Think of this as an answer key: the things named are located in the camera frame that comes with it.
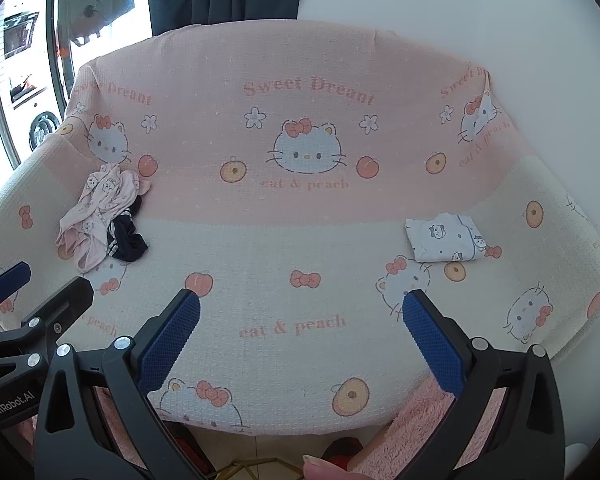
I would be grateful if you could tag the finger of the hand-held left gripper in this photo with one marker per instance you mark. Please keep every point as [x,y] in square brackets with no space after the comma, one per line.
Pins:
[65,302]
[10,279]

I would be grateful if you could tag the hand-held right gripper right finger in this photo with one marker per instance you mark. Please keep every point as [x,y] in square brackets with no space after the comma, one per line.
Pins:
[430,345]

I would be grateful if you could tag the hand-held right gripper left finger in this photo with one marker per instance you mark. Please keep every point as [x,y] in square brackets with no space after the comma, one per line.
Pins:
[170,345]

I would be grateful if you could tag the pink printed pajama pants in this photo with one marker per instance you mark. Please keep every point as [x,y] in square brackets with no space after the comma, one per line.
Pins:
[100,200]

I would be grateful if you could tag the person's right hand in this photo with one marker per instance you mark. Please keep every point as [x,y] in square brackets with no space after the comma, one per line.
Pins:
[322,470]

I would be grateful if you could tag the navy striped garment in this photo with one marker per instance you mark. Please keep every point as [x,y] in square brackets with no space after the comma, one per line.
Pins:
[125,240]

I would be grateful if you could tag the white printed folded garment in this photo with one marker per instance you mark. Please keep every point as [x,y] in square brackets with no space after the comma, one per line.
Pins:
[445,240]

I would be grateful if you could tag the washing machine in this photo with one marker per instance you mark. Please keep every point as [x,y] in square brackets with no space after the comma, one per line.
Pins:
[44,127]

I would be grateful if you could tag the pink cat printed blanket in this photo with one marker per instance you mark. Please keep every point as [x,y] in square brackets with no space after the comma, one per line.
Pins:
[300,250]

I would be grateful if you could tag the built-in oven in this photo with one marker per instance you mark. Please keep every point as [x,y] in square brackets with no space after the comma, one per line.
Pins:
[17,35]

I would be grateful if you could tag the grey rounded object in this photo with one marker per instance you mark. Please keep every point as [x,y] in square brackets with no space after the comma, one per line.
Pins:
[92,5]

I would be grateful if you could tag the window frame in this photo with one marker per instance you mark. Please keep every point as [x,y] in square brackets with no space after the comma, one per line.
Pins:
[53,35]

